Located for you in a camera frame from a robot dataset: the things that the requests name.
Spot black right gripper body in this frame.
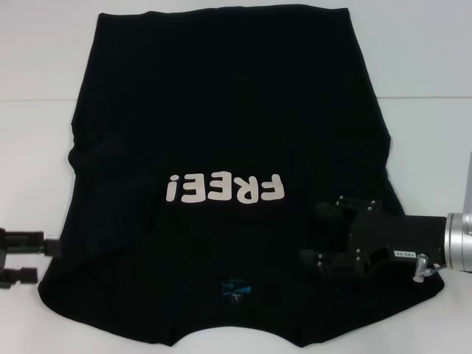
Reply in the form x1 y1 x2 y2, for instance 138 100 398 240
346 210 449 278

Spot black shirt with FREE print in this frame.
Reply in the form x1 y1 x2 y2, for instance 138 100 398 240
38 10 445 330

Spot silver cable plug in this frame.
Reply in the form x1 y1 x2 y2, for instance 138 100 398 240
412 256 429 284

